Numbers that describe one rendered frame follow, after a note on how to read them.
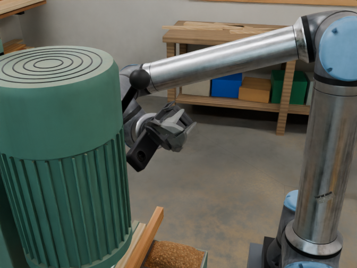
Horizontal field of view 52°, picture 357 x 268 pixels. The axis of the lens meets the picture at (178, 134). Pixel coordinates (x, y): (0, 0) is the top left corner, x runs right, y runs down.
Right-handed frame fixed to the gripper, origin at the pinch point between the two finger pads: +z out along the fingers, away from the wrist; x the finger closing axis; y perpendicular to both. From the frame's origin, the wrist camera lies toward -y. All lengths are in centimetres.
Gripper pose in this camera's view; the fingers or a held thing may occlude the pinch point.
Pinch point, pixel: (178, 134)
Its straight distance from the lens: 68.7
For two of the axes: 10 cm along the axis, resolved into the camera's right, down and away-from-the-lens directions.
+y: 6.4, -7.1, 2.8
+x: 6.8, 7.0, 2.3
